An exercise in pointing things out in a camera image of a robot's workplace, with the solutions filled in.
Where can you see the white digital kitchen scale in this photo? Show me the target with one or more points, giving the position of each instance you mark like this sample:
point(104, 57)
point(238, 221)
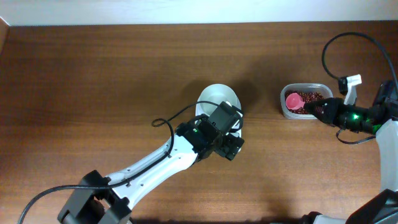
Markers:
point(207, 107)

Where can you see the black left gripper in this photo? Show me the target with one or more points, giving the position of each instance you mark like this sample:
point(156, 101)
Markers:
point(231, 146)

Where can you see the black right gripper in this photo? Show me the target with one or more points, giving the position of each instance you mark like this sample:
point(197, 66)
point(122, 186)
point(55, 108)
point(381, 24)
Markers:
point(331, 110)

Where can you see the clear plastic bean container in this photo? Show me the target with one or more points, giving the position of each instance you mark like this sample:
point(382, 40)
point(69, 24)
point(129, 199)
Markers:
point(306, 88)

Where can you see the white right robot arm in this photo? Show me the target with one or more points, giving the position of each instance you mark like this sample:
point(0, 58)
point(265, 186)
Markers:
point(380, 121)

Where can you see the white bowl on scale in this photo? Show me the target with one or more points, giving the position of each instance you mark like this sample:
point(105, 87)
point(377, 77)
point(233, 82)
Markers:
point(216, 93)

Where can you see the pink measuring scoop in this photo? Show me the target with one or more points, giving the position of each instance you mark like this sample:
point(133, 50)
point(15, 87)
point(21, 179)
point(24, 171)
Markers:
point(294, 102)

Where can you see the red beans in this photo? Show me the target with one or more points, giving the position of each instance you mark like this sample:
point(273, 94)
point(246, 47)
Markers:
point(307, 97)

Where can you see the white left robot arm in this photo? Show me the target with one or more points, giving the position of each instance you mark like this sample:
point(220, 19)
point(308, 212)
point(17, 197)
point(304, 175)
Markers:
point(111, 199)

